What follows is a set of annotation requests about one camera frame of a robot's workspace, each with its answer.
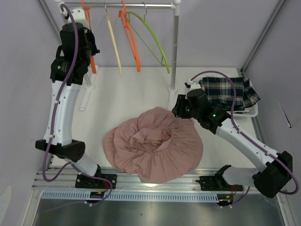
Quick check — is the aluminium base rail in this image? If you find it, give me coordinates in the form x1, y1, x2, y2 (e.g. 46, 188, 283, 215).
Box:
32, 167, 217, 193

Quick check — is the cream wooden hanger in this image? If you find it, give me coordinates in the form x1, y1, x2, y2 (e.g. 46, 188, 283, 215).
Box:
104, 2, 123, 75

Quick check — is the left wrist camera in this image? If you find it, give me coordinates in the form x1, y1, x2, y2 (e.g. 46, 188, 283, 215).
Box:
61, 8, 90, 29

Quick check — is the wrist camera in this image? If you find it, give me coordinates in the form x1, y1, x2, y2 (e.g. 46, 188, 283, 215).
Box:
184, 80, 201, 92
61, 8, 90, 29

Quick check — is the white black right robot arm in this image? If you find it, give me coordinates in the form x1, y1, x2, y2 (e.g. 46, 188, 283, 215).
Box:
172, 89, 296, 198

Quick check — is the pink skirt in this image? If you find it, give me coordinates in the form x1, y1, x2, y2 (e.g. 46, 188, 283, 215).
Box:
103, 107, 203, 182

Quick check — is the navy plaid skirt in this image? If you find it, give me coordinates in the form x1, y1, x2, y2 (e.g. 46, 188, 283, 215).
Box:
199, 77, 260, 111

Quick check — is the orange hanger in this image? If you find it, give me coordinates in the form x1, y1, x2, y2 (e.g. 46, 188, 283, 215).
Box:
119, 0, 141, 72
81, 0, 97, 74

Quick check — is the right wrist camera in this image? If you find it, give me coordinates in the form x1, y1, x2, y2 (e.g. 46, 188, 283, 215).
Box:
184, 80, 201, 92

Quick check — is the silver white clothes rack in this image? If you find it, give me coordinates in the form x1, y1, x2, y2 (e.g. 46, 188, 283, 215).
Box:
55, 0, 181, 111

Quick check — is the white laundry basket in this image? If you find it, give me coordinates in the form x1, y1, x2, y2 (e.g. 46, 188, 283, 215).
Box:
190, 71, 258, 117

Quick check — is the white slotted cable duct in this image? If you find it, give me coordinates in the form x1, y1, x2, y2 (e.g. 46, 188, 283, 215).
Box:
41, 190, 232, 203

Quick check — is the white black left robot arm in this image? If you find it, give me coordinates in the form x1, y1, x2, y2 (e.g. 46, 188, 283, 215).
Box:
35, 22, 102, 188

